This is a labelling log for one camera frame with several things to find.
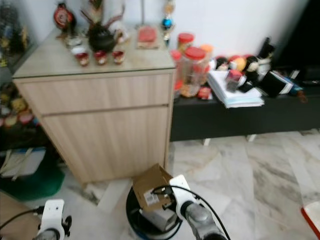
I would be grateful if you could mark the brown cardboard box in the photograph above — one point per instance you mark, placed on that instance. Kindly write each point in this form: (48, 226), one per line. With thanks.
(152, 182)

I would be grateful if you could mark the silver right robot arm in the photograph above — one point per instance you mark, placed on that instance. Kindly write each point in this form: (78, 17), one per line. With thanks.
(202, 220)

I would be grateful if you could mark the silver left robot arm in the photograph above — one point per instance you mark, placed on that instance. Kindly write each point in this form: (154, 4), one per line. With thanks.
(49, 235)

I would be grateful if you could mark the black round rubbish bin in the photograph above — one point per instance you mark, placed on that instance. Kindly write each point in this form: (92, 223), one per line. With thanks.
(136, 220)

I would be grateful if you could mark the grey box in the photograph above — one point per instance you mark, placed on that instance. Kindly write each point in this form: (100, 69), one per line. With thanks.
(160, 219)

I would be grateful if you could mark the light wooden cabinet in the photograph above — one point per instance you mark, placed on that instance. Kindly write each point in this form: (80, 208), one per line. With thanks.
(105, 135)

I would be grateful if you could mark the black low console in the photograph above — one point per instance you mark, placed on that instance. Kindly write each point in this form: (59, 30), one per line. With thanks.
(230, 120)

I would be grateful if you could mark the tiny red jar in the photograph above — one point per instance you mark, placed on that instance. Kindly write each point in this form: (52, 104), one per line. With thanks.
(204, 93)

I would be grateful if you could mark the white paper stack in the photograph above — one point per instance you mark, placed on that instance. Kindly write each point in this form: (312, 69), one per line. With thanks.
(232, 96)

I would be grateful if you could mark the large red-lidded plastic jar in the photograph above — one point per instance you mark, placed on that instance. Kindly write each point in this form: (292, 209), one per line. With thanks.
(192, 75)

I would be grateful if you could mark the green bag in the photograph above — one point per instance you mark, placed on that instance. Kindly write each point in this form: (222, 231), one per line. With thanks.
(40, 186)

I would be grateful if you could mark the small red-topped container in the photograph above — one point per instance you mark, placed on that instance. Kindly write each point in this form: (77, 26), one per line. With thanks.
(234, 80)

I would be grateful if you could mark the red and white mat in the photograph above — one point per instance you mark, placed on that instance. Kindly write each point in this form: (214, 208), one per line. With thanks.
(311, 217)

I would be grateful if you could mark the tan brown padded seat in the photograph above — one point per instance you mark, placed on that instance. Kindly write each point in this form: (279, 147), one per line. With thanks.
(12, 220)

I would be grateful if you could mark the small red cup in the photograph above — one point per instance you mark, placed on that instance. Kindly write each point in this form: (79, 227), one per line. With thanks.
(118, 56)
(100, 56)
(82, 58)

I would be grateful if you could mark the orange-lidded jar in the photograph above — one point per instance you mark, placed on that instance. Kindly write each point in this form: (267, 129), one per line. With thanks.
(207, 49)

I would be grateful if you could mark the black box with white stripe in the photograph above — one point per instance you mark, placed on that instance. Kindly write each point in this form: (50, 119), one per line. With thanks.
(275, 84)

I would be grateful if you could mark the small red-lidded plastic jar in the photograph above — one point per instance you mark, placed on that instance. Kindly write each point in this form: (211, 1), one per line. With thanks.
(185, 39)

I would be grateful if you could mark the pink red box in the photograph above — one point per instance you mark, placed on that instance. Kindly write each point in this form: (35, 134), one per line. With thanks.
(147, 35)

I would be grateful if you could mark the black teapot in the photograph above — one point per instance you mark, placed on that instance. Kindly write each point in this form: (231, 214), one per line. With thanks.
(102, 39)

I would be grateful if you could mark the black and white figurine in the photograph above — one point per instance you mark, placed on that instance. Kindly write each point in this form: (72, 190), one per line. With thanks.
(265, 52)

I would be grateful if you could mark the hanging blue bauble ornament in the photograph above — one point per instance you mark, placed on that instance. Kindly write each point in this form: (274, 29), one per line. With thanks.
(167, 22)

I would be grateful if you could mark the small white teacup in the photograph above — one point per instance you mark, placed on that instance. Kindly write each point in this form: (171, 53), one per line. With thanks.
(76, 46)

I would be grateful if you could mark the glass display cabinet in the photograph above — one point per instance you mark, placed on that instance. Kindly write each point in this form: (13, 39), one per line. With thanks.
(12, 60)

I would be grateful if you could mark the black television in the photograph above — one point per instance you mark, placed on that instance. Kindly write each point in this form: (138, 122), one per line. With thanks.
(300, 40)

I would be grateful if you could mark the dried plant decoration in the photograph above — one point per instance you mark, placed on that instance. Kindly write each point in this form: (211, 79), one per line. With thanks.
(96, 7)

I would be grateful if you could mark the red round ornament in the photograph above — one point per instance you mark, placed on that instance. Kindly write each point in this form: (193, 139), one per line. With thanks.
(64, 17)

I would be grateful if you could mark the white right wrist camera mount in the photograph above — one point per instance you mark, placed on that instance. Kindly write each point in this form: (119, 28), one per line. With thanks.
(182, 195)

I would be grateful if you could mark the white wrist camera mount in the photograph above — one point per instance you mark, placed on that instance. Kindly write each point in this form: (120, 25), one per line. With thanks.
(52, 212)
(182, 195)

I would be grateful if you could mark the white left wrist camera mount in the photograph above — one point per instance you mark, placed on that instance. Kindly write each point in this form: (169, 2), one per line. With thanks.
(52, 212)

